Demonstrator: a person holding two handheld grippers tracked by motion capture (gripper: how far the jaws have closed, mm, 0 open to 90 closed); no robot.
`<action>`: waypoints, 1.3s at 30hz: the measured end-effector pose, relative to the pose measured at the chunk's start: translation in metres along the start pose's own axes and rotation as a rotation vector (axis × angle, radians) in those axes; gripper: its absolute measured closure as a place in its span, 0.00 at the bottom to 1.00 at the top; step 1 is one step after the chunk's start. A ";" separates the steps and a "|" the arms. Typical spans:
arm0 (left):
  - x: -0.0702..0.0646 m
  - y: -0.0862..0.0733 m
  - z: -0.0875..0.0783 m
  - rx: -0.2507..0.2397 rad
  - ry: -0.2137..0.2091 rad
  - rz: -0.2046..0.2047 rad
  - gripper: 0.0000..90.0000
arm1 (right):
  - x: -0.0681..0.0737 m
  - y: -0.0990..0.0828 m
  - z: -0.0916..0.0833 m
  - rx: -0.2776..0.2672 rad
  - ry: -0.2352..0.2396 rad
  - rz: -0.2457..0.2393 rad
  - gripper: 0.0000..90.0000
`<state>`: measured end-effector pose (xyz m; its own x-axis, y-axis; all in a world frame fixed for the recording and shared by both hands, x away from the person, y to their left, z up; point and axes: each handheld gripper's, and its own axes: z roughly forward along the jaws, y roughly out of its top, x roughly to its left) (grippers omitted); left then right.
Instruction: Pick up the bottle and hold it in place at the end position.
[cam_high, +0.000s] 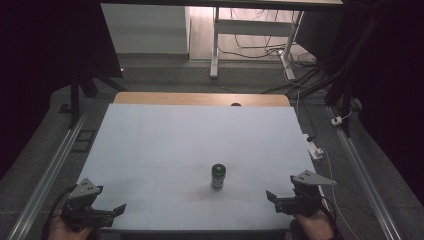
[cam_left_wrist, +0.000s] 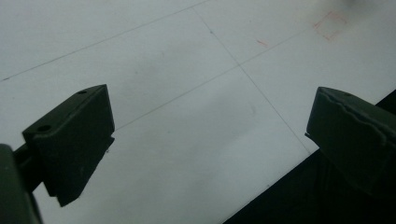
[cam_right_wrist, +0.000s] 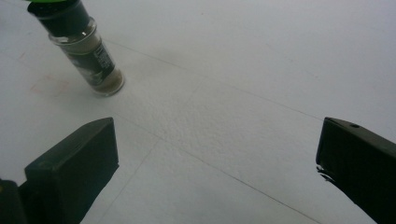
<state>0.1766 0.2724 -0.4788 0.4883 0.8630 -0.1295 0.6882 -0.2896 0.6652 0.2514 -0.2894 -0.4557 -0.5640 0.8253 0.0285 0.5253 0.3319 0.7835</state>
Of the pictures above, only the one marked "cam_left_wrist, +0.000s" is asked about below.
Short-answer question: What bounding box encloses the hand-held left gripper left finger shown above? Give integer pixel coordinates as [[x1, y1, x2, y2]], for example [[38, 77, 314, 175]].
[[13, 83, 116, 208]]

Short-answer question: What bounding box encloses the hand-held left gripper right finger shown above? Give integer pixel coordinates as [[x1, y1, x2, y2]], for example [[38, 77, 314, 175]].
[[304, 86, 396, 200]]

